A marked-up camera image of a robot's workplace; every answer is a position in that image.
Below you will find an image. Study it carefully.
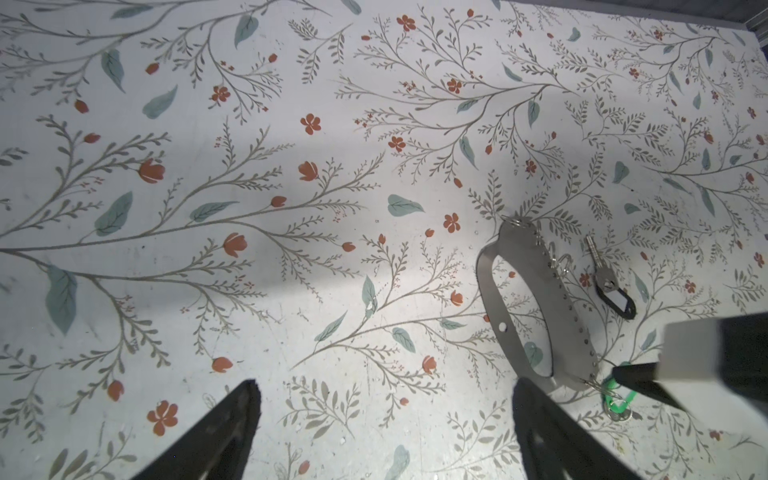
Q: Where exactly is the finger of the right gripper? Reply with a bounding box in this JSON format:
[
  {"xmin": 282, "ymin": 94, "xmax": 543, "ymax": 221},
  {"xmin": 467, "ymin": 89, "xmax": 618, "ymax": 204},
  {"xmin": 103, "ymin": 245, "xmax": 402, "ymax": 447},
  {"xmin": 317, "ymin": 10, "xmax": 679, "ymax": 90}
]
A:
[{"xmin": 612, "ymin": 362, "xmax": 684, "ymax": 411}]

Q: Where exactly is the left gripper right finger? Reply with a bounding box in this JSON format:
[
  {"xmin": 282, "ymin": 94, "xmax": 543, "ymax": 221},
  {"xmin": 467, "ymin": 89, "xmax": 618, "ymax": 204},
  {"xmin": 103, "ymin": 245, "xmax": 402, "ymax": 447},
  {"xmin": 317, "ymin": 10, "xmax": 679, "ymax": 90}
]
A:
[{"xmin": 512, "ymin": 378, "xmax": 638, "ymax": 480}]

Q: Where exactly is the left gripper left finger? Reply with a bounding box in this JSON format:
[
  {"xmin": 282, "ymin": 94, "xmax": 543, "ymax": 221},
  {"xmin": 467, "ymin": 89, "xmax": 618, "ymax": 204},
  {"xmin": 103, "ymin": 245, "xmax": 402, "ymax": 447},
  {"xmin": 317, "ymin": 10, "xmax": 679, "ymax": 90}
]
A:
[{"xmin": 135, "ymin": 379, "xmax": 261, "ymax": 480}]

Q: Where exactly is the key with green tag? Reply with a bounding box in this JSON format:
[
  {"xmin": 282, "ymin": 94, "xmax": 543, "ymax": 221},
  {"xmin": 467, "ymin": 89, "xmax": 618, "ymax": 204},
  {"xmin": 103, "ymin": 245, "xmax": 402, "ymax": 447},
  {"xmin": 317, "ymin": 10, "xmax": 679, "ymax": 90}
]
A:
[{"xmin": 600, "ymin": 374, "xmax": 636, "ymax": 422}]

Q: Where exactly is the grey metal key holder strap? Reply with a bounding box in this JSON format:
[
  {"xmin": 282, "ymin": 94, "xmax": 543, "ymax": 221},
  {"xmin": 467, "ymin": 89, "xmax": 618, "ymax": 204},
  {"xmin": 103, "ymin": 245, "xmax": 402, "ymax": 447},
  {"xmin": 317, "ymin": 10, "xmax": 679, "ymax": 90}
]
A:
[{"xmin": 475, "ymin": 215, "xmax": 602, "ymax": 395}]

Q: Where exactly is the key with black tag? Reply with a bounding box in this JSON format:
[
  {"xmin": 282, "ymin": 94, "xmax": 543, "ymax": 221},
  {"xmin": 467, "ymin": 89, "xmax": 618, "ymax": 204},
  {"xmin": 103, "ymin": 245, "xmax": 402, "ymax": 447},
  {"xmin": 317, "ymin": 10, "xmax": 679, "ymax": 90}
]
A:
[{"xmin": 585, "ymin": 236, "xmax": 637, "ymax": 320}]

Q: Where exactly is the floral table mat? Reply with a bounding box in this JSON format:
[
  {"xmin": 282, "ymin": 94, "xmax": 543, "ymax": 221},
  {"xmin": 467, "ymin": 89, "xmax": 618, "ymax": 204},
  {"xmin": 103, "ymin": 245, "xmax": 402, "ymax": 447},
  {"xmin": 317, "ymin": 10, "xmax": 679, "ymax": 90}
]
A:
[{"xmin": 1, "ymin": 1, "xmax": 767, "ymax": 479}]

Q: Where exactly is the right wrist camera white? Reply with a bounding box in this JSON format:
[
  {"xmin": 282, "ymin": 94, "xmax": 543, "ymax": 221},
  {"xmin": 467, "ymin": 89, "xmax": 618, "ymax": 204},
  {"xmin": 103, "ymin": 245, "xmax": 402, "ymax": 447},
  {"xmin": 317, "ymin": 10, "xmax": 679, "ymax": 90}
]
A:
[{"xmin": 655, "ymin": 312, "xmax": 767, "ymax": 447}]

